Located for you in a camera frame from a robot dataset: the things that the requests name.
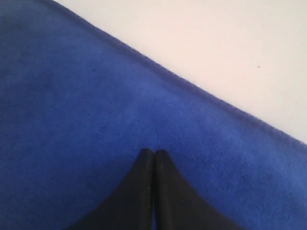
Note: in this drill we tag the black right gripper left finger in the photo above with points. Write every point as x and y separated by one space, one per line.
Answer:
130 205

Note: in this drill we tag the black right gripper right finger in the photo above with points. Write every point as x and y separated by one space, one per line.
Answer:
177 205

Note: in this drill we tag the blue cloth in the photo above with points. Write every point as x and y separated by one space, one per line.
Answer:
77 105

